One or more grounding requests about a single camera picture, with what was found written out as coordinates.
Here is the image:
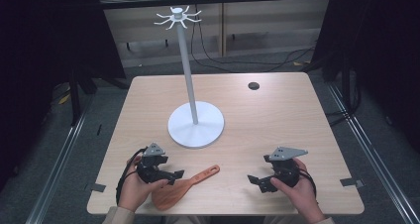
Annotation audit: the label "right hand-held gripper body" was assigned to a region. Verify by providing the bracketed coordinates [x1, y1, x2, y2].
[262, 146, 309, 188]

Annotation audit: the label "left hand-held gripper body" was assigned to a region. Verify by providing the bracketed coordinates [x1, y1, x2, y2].
[136, 142, 173, 184]

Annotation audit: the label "wooden rice paddle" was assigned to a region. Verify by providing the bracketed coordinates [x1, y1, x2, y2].
[151, 164, 221, 212]

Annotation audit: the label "person's left hand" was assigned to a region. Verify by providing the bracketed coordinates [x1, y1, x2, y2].
[117, 156, 169, 214]

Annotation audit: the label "person's right hand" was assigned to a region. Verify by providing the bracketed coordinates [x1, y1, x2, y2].
[269, 158, 327, 224]

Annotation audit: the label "white hook stand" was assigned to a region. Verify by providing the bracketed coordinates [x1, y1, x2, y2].
[154, 5, 226, 150]

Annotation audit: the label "grey tape piece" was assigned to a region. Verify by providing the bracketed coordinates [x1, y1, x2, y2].
[339, 176, 367, 188]
[84, 182, 107, 193]

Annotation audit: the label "black metal stand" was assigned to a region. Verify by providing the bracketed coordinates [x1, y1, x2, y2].
[325, 52, 363, 126]
[67, 63, 100, 128]

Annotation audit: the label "black curtain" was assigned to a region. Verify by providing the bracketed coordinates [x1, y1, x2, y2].
[310, 0, 420, 154]
[0, 0, 127, 192]

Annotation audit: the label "right hand-held gripper cable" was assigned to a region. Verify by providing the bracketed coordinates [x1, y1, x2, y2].
[297, 168, 318, 199]

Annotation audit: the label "hand-held gripper cable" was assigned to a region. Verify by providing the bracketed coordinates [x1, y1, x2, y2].
[115, 147, 149, 206]
[297, 168, 318, 199]

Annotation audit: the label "left hand-held gripper cable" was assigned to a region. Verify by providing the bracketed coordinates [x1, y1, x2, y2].
[115, 147, 149, 206]

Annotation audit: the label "metal floor rail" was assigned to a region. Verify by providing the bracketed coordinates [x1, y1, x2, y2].
[24, 94, 95, 224]
[326, 82, 420, 224]

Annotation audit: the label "black floor cables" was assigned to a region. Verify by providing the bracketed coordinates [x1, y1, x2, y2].
[189, 4, 316, 73]

